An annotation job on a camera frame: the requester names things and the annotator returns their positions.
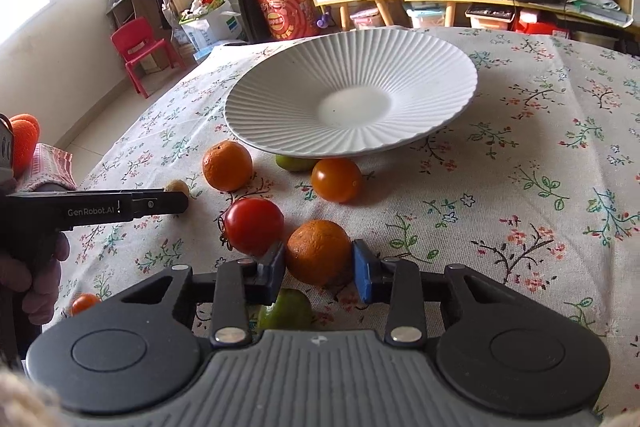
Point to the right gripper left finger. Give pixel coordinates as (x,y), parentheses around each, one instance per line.
(239,285)

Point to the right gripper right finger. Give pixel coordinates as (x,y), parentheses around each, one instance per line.
(398,284)

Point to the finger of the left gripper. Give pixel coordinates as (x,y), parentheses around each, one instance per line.
(155,202)

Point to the small yellowish fruit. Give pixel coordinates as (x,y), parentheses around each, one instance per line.
(178,185)

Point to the green fruit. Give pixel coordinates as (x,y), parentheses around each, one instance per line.
(295,164)
(290,312)

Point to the red tomato with stem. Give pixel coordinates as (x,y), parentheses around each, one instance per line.
(253,225)

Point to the small orange mandarin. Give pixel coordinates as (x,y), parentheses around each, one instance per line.
(319,253)

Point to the large orange mandarin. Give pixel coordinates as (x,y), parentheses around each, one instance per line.
(227,166)

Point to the small orange tomato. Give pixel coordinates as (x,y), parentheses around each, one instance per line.
(83,302)

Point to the left gloved hand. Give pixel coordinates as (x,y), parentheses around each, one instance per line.
(41,287)

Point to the orange plush cushion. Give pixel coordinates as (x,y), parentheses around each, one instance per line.
(26,132)

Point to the green fruit under plate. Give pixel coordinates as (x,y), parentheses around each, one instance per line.
(295,164)

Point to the red plastic chair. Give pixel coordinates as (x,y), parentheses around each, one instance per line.
(134,41)

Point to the floral tablecloth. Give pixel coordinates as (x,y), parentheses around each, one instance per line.
(536,185)

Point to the white ribbed plate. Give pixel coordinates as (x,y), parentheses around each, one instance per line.
(351,93)

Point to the white cardboard box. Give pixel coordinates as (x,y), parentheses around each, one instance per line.
(216,25)

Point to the red gift box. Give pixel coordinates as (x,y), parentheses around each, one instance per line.
(290,19)

